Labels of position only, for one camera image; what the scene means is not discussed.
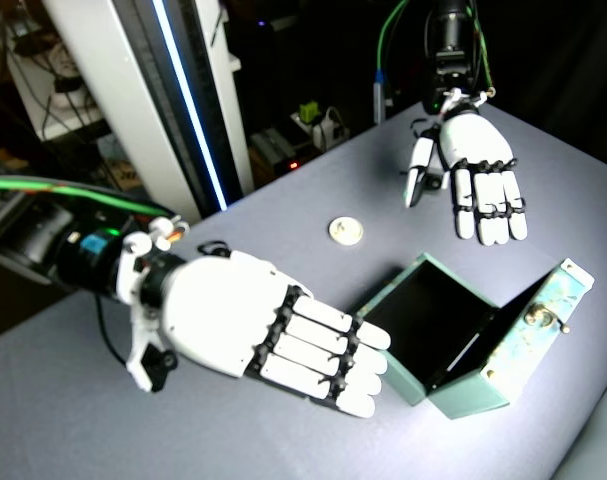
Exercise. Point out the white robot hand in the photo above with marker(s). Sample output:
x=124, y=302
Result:
x=470, y=140
x=218, y=310

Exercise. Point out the teal floral jewelry box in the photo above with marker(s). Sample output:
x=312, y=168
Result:
x=463, y=402

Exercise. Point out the grey table cloth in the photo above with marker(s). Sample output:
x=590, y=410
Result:
x=233, y=440

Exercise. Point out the white power strip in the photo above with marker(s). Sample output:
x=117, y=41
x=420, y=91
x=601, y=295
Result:
x=328, y=131

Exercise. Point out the small round cream disc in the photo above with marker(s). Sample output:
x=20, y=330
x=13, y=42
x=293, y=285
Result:
x=346, y=231

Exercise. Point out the green plug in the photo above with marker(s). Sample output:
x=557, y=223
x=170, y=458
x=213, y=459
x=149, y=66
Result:
x=309, y=111

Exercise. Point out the black device with red light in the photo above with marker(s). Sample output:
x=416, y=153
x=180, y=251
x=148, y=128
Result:
x=278, y=150

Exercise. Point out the white column with blue light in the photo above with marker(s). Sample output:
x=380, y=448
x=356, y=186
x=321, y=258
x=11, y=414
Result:
x=123, y=100

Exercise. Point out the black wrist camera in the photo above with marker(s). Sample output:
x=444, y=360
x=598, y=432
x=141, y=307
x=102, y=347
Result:
x=435, y=178

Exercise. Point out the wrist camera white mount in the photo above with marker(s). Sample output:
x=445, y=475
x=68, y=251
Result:
x=140, y=372

